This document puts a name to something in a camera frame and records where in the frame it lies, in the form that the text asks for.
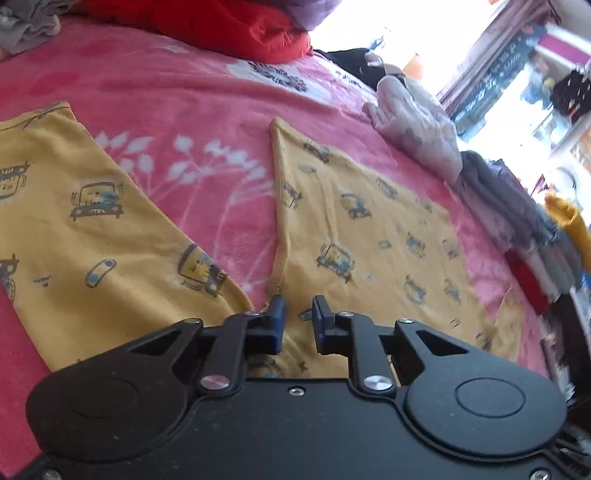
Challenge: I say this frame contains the black garment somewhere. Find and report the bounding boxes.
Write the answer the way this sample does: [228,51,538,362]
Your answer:
[318,48,385,89]

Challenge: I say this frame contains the dark cloth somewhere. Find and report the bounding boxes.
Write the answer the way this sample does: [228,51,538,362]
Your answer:
[549,295,591,398]

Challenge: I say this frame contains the yellow car-print shirt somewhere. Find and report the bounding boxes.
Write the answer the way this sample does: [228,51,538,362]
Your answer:
[0,102,254,373]

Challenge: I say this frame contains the white shelf unit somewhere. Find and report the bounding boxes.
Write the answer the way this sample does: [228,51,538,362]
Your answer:
[522,22,591,158]

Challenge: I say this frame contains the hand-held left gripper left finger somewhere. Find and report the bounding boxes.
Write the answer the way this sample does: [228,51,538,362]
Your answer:
[127,295,288,396]

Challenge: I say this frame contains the red quilt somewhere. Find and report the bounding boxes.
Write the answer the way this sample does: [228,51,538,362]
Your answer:
[83,0,313,64]

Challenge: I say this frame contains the red folded garment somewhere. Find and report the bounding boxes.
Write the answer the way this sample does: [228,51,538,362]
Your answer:
[507,257,551,306]

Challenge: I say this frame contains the white floral padded garment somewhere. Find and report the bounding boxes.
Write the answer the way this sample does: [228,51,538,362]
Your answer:
[362,74,463,185]

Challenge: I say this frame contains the purple duvet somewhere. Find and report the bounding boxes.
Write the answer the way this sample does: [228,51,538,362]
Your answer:
[281,0,343,33]

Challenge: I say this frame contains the lavender printed garment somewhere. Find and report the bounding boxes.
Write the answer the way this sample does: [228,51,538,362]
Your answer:
[455,151,536,217]

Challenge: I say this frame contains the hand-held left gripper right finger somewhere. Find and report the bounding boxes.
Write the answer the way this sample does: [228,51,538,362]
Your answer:
[311,295,483,398]

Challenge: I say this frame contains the yellow car-print pants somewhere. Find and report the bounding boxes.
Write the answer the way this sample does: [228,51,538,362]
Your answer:
[249,117,525,380]

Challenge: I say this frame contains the grey fleece garment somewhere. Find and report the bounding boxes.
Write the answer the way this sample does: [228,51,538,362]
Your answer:
[480,185,583,298]

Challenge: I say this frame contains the grey ruffled cloth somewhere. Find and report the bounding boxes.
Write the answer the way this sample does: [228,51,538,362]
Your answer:
[0,0,62,57]

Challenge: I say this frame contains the pinkish pleated curtain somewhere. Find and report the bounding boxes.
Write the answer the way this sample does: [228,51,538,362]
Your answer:
[438,0,529,136]

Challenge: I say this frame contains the black bag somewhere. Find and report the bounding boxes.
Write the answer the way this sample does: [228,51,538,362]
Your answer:
[551,69,591,123]

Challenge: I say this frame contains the mustard yellow garment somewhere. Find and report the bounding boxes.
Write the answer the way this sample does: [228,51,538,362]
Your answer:
[545,194,591,274]

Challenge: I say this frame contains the pink floral blanket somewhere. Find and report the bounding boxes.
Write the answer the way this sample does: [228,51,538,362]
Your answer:
[0,16,570,476]

